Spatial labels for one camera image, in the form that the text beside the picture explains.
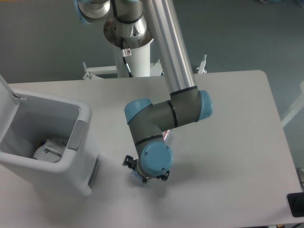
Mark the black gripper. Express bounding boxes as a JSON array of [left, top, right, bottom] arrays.
[[122, 155, 170, 183]]

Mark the crushed clear plastic bottle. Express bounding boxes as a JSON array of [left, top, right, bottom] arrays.
[[136, 130, 173, 177]]

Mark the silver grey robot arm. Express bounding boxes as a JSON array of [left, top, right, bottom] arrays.
[[74, 0, 213, 183]]

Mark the white plastic trash can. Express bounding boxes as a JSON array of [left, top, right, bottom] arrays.
[[0, 79, 99, 197]]

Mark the black device at table edge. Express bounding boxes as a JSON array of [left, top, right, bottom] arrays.
[[287, 192, 304, 218]]

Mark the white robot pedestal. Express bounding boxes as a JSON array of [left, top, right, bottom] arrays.
[[103, 13, 157, 78]]

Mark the white pedestal base frame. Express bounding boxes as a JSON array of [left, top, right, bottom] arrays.
[[82, 54, 208, 80]]

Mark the black cable on pedestal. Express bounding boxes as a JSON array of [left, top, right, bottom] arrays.
[[120, 37, 134, 78]]

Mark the white frame leg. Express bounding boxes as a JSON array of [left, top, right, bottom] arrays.
[[281, 81, 304, 128]]

